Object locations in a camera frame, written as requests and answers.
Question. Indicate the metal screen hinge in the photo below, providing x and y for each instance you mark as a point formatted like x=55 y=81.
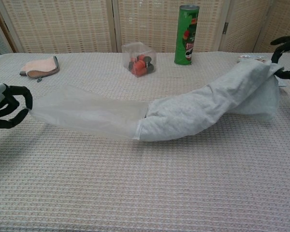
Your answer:
x=226 y=27

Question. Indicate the green chips can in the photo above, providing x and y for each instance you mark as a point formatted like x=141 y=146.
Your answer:
x=184 y=29

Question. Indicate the orange and black caps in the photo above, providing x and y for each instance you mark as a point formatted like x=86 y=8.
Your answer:
x=139 y=66

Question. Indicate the beige textured tablecloth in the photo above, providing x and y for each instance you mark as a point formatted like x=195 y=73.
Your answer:
x=145 y=188

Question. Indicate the clear plastic box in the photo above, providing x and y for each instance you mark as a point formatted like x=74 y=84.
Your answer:
x=135 y=49

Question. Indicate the clear plastic bag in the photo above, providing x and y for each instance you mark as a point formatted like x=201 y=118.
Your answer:
x=82 y=111

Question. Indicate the woven rattan screen panel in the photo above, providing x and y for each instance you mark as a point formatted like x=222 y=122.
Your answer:
x=244 y=24
x=149 y=21
x=282 y=21
x=60 y=24

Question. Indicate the pink cloth with grey trim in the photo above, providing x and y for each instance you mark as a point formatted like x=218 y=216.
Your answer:
x=39 y=65

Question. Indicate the white blue snack packet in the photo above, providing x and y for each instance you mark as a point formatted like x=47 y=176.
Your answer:
x=251 y=58

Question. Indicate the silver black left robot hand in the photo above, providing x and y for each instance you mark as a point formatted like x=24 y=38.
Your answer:
x=14 y=90

